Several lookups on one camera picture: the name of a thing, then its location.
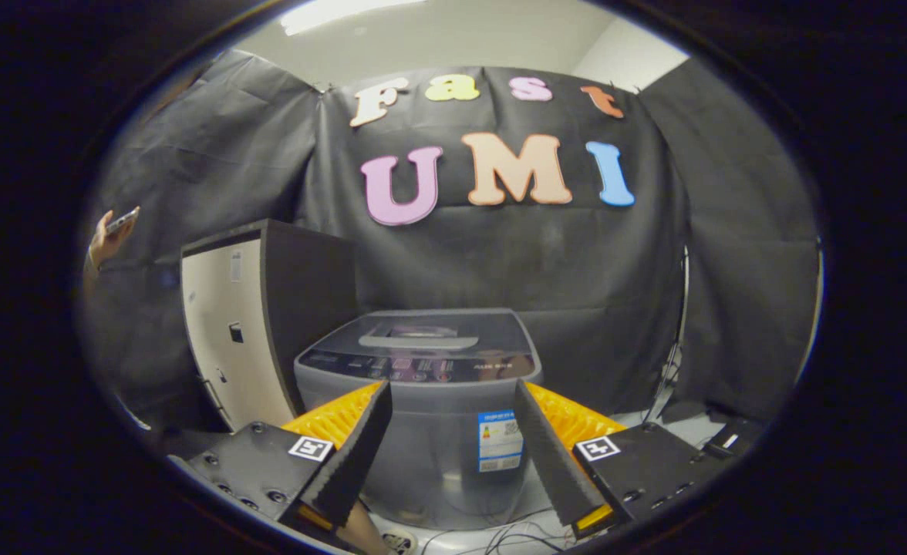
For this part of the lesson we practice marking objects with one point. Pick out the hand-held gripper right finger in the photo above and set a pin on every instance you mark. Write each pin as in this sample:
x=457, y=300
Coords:
x=554, y=462

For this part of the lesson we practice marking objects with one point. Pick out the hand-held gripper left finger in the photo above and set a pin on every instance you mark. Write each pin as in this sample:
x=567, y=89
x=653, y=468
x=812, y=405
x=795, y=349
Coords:
x=353, y=455

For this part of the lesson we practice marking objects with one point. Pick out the grey washing machine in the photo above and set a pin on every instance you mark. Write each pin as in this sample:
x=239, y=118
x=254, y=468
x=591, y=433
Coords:
x=438, y=447

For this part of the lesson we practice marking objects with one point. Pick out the dark washing machine lid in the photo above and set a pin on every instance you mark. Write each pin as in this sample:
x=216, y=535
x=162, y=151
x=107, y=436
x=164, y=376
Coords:
x=438, y=327

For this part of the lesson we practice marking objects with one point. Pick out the silver smartphone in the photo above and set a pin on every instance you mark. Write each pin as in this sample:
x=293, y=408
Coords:
x=123, y=220

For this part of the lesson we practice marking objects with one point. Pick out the round floor drain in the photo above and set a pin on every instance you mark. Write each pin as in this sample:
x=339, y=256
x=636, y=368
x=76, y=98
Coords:
x=399, y=544

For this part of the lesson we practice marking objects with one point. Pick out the beige and black cabinet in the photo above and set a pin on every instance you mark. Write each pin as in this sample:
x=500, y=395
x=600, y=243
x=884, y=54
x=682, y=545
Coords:
x=307, y=293

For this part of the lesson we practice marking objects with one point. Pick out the black device with white label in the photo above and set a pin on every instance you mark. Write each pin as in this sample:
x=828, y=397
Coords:
x=731, y=441

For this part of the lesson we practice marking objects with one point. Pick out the black backdrop cloth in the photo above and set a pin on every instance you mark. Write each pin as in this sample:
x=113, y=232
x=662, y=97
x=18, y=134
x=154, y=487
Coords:
x=577, y=262

